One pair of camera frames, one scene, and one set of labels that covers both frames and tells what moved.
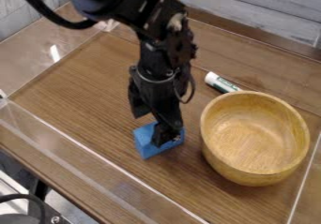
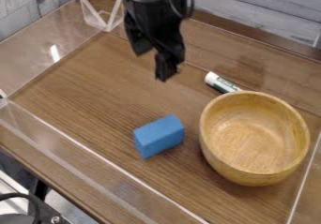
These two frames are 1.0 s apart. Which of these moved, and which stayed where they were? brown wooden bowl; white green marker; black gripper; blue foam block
Moved: black gripper
Stayed: brown wooden bowl; blue foam block; white green marker
